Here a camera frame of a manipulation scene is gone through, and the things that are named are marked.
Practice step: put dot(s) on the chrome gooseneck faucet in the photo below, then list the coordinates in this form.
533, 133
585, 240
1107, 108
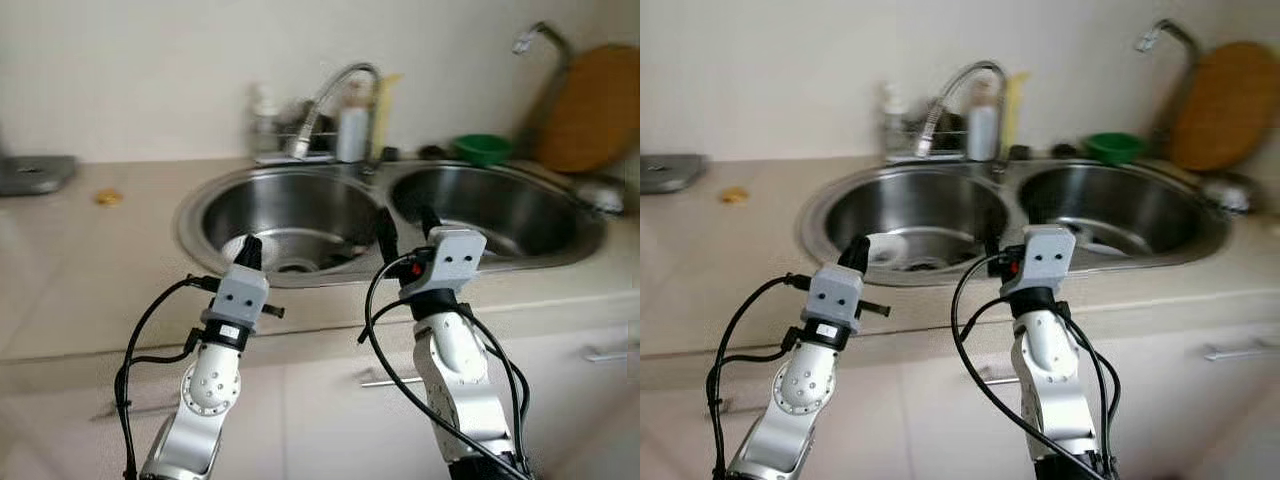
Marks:
330, 90
955, 88

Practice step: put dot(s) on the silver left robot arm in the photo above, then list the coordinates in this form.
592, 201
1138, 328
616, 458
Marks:
800, 400
205, 400

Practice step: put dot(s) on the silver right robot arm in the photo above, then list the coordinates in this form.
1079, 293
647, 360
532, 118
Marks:
1050, 370
460, 370

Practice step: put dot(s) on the stainless steel double sink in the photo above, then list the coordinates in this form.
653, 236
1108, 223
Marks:
500, 205
1130, 205

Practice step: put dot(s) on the beige kitchen cabinet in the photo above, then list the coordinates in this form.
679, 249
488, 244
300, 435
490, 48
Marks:
300, 430
920, 430

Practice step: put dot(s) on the white soap bottle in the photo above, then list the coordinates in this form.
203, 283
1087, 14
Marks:
983, 130
352, 130

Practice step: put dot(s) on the clear pump bottle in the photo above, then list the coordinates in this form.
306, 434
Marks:
264, 120
894, 118

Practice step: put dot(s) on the tall dark faucet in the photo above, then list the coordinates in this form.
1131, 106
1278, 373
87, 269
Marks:
558, 60
1188, 50

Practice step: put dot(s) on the green plastic bowl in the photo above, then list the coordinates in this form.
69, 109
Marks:
483, 150
1114, 148

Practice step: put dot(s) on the round brown cutting board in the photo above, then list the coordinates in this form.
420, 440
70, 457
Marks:
1230, 105
595, 110

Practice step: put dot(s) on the small golden object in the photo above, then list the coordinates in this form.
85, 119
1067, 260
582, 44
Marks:
735, 195
109, 197

